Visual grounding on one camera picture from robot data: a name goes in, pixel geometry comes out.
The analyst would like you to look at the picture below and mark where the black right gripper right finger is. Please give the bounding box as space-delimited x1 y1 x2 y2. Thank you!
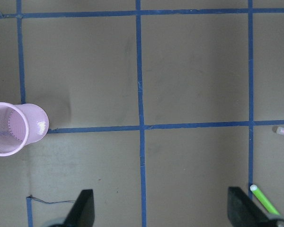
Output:
228 187 267 227

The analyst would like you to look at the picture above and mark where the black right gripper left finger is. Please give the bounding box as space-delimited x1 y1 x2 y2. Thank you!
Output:
64 189 95 227

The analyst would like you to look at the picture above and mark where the pink mesh cup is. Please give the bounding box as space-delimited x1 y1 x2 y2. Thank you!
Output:
0 102 49 157

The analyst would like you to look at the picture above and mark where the green highlighter pen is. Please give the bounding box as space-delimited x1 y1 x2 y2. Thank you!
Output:
249 184 280 215

